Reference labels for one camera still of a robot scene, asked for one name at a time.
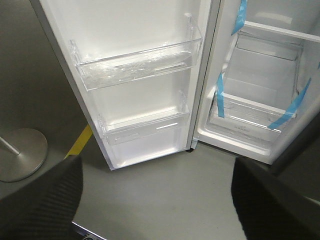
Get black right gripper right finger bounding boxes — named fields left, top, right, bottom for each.
left=231, top=157, right=320, bottom=240

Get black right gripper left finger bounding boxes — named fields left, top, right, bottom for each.
left=0, top=155, right=83, bottom=240

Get fridge door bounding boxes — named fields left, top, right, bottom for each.
left=31, top=0, right=221, bottom=170

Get clear fridge crisper drawer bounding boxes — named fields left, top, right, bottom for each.
left=207, top=94, right=296, bottom=145

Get dark grey fridge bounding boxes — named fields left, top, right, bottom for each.
left=191, top=0, right=320, bottom=174

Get silver floor stand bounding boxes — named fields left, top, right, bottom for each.
left=0, top=128, right=48, bottom=183

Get clear lower door bin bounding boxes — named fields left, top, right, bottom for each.
left=97, top=90, right=191, bottom=169

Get clear door bin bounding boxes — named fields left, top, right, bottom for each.
left=97, top=90, right=191, bottom=169
left=68, top=13, right=203, bottom=91

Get clear middle door bin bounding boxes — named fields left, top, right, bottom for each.
left=68, top=13, right=203, bottom=91

